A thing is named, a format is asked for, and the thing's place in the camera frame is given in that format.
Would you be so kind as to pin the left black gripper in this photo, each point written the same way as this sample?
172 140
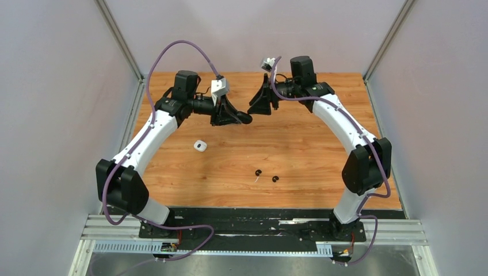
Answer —
224 114

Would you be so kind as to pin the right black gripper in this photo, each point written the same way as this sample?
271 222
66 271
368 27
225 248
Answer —
260 103

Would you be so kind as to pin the black earbud charging case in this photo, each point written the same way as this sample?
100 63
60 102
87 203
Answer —
244 118

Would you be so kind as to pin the white earbud charging case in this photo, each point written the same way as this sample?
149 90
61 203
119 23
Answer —
200 146

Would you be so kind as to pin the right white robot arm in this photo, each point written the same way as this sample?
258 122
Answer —
368 166

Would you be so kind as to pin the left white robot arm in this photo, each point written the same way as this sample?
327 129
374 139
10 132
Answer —
119 180

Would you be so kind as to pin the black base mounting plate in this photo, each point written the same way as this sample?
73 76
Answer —
233 229

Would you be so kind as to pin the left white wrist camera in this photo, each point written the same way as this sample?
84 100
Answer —
219 88

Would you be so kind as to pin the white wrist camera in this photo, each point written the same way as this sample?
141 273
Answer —
219 88
267 63

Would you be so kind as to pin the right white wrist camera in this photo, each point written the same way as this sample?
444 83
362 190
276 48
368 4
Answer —
267 63

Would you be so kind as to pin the left aluminium corner post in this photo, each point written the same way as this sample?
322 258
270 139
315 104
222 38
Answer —
119 38

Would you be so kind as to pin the aluminium corner post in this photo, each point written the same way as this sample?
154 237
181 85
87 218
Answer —
388 39
119 38

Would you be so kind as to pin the right aluminium corner post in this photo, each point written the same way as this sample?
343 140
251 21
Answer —
388 39

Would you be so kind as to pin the aluminium frame rail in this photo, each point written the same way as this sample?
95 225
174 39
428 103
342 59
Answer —
98 234

